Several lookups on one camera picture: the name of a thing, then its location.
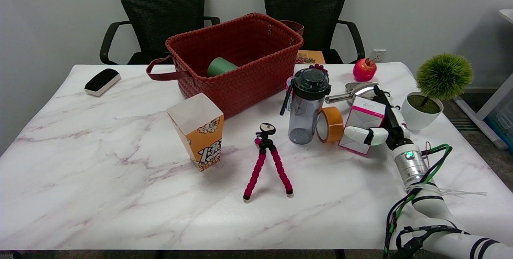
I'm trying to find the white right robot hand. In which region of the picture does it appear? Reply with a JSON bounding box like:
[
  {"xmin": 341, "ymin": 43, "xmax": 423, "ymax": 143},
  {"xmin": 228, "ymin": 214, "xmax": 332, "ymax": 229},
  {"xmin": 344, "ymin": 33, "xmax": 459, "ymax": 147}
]
[{"xmin": 344, "ymin": 85, "xmax": 414, "ymax": 150}]

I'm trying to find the white plastic cable tie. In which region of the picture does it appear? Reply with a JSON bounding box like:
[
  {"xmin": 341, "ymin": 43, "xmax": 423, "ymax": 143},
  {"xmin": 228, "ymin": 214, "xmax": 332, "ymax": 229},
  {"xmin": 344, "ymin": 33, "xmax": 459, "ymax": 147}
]
[{"xmin": 408, "ymin": 185, "xmax": 488, "ymax": 198}]

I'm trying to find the green ball plant white pot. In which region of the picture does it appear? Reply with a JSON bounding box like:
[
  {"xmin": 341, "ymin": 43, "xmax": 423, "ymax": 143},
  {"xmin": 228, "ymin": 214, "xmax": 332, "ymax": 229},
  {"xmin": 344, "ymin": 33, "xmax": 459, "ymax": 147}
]
[{"xmin": 401, "ymin": 53, "xmax": 475, "ymax": 132}]

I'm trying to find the grey transparent water bottle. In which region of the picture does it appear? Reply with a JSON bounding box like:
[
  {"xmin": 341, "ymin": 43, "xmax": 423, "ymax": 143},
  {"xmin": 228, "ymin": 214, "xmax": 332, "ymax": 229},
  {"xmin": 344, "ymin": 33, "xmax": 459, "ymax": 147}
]
[{"xmin": 280, "ymin": 68, "xmax": 332, "ymax": 145}]

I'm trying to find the orange printed box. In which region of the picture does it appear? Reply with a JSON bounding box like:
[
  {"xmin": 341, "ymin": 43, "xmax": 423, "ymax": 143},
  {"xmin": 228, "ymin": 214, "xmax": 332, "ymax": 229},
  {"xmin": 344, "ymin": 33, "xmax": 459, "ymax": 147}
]
[{"xmin": 296, "ymin": 50, "xmax": 326, "ymax": 65}]

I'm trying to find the white paper box pink trim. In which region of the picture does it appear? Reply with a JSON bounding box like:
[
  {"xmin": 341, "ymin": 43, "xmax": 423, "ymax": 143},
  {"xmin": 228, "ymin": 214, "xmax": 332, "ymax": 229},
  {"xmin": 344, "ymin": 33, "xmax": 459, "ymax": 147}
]
[{"xmin": 339, "ymin": 97, "xmax": 386, "ymax": 156}]

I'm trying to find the orange tape roll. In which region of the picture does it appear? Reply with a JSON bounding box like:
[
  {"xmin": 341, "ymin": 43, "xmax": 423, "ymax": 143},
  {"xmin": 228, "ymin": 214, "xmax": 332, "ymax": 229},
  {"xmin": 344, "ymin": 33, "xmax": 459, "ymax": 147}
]
[{"xmin": 316, "ymin": 107, "xmax": 345, "ymax": 144}]

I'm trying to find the red flexible mini tripod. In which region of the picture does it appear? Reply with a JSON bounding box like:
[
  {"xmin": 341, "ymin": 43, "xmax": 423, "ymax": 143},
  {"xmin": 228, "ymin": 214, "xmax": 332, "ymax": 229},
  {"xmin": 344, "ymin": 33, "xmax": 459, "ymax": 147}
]
[{"xmin": 243, "ymin": 123, "xmax": 294, "ymax": 202}]

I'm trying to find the red woven basket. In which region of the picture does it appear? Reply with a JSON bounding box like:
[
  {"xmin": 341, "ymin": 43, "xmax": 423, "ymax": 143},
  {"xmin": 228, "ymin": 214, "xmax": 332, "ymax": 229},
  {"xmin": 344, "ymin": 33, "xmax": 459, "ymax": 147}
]
[{"xmin": 146, "ymin": 12, "xmax": 305, "ymax": 120}]

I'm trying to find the blue storage bin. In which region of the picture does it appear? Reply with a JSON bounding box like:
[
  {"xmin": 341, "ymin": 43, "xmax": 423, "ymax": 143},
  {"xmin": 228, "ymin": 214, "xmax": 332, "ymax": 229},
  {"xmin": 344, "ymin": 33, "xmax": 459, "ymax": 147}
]
[{"xmin": 484, "ymin": 99, "xmax": 513, "ymax": 153}]

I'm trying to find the red pomegranate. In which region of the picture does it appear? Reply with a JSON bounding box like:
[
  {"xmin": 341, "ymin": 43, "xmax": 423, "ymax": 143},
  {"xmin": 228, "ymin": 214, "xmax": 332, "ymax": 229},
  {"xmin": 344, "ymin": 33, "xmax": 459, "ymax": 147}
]
[{"xmin": 353, "ymin": 58, "xmax": 378, "ymax": 81}]

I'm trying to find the orange popcorn box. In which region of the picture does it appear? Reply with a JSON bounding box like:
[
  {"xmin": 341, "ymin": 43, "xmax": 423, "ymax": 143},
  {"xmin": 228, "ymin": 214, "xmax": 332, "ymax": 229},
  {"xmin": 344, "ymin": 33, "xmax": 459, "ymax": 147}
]
[{"xmin": 167, "ymin": 93, "xmax": 224, "ymax": 172}]

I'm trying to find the black white board eraser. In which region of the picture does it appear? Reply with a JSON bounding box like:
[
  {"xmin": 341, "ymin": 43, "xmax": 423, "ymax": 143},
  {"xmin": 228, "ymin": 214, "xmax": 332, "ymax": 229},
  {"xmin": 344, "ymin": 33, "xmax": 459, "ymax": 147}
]
[{"xmin": 84, "ymin": 68, "xmax": 121, "ymax": 97}]

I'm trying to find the green cup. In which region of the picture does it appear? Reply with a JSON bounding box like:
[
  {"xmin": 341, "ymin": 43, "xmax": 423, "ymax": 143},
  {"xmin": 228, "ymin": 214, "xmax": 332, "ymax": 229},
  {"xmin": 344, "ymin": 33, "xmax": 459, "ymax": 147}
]
[{"xmin": 207, "ymin": 57, "xmax": 239, "ymax": 77}]

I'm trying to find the metal scoop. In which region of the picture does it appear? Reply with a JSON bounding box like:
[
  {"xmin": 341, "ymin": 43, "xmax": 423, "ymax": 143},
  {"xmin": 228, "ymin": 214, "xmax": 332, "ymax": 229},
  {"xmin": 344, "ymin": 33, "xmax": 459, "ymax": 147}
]
[{"xmin": 325, "ymin": 82, "xmax": 379, "ymax": 105}]

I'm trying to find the white desk frame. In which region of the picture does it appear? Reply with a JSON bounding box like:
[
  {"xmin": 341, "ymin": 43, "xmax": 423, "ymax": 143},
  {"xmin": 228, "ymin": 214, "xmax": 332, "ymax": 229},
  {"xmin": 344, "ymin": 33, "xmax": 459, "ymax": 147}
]
[{"xmin": 455, "ymin": 9, "xmax": 513, "ymax": 150}]

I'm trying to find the black mesh office chair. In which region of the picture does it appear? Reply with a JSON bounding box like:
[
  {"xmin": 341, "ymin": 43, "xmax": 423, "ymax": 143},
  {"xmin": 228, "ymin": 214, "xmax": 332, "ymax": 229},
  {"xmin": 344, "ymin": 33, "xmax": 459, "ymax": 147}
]
[
  {"xmin": 264, "ymin": 0, "xmax": 366, "ymax": 64},
  {"xmin": 99, "ymin": 0, "xmax": 220, "ymax": 65}
]

